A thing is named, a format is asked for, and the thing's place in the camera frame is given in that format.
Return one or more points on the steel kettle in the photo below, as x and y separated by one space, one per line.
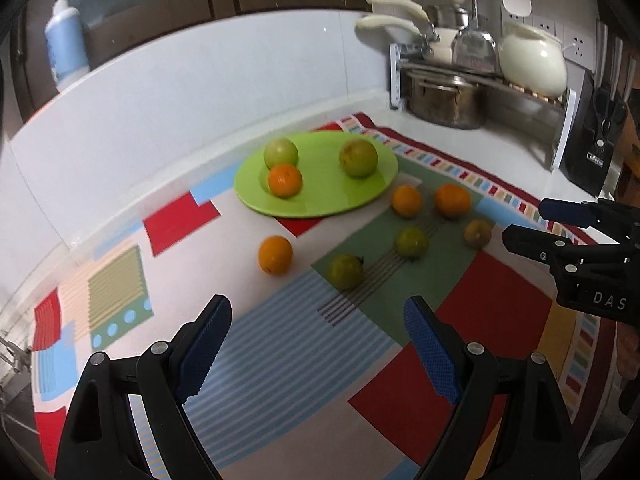
474 45

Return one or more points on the light green citrus fruit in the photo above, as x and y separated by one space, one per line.
281 152

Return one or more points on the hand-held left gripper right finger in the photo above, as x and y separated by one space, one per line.
432 352

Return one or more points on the large green citrus fruit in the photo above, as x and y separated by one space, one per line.
358 158

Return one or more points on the white ceramic pot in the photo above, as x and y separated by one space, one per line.
532 62

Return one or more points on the blue pump bottle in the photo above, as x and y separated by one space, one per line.
66 47

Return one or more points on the black scissors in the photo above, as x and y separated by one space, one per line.
608 107

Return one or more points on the small metal fixture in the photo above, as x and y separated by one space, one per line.
12 355

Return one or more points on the steel pot with cream knob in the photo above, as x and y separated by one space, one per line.
452 12

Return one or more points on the metal dish rack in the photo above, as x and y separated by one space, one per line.
396 75

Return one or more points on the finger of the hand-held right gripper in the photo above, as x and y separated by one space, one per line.
565 211
530 242

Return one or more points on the white wall socket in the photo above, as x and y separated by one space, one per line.
547 23
580 45

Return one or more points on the small orange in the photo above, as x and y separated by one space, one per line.
285 180

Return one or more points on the green round plate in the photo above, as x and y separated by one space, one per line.
325 192

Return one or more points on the stainless steel pot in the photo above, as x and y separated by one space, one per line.
445 105

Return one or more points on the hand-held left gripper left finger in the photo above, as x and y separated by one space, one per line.
202 350

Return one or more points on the brownish green citrus fruit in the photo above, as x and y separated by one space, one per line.
478 233

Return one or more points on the colourful patchwork mat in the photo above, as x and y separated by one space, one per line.
310 360

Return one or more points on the black knife block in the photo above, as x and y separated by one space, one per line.
592 150

